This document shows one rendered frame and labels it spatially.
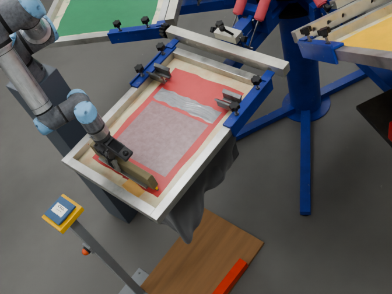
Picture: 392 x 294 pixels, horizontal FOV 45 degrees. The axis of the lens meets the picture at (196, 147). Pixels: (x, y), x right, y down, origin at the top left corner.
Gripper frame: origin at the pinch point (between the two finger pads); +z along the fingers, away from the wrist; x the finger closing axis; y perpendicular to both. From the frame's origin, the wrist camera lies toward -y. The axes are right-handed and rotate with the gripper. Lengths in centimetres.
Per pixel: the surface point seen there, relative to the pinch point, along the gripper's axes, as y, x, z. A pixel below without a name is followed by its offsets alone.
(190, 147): -16.4, -22.8, 5.0
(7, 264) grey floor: 105, 63, 98
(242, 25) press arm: -1, -87, -5
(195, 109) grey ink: -5.4, -40.3, 4.2
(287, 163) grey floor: -11, -87, 100
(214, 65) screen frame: 1, -64, 1
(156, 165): -8.6, -8.7, 4.9
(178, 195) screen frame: -28.2, -1.5, 2.8
